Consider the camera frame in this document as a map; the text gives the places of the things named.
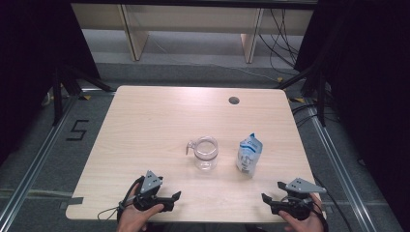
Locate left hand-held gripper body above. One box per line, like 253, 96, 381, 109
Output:
133, 170, 163, 213

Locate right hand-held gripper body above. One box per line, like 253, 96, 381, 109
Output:
278, 177, 327, 221

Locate white and blue milk carton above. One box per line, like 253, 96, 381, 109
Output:
235, 132, 264, 179

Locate clear glass cup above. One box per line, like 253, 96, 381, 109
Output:
186, 135, 220, 171

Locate person's right hand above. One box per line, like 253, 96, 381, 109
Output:
278, 192, 325, 232

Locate person's left hand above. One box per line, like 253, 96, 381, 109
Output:
116, 185, 164, 232

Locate grey tape strip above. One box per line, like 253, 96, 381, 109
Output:
59, 196, 84, 210

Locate black metal stand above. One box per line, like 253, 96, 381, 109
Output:
51, 63, 116, 128
274, 62, 329, 128

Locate dark curtain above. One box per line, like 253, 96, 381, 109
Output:
293, 0, 410, 228
0, 0, 102, 163

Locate light wooden shelf unit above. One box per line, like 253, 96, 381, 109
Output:
71, 3, 318, 64

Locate black left gripper strap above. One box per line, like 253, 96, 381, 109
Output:
117, 176, 145, 224

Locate black gripper strap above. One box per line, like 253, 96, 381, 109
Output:
117, 176, 145, 224
308, 192, 331, 232

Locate long black floor cable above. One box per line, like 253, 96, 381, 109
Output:
312, 175, 354, 232

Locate black right gripper strap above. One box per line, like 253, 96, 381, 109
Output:
308, 192, 331, 232

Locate aluminium floor rail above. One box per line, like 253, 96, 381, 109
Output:
0, 96, 80, 228
305, 98, 379, 232

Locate thin grey cable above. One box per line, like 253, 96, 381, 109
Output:
97, 206, 120, 222

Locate black floor cables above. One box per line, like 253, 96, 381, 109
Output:
290, 101, 341, 129

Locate bundle of black cables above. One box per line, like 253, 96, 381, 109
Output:
257, 8, 302, 70

